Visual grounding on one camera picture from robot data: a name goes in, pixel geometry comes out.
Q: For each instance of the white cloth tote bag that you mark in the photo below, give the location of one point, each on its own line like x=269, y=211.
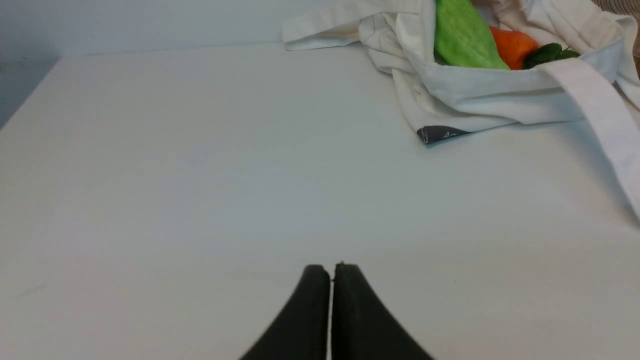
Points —
x=441, y=101

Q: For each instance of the orange carrot with green top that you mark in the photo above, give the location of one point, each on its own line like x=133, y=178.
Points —
x=520, y=51

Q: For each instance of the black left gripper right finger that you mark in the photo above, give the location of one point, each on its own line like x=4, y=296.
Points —
x=362, y=328

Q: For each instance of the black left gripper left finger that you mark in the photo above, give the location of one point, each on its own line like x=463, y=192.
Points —
x=300, y=330

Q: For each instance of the green cucumber vegetable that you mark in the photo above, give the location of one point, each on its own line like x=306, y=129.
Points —
x=463, y=38

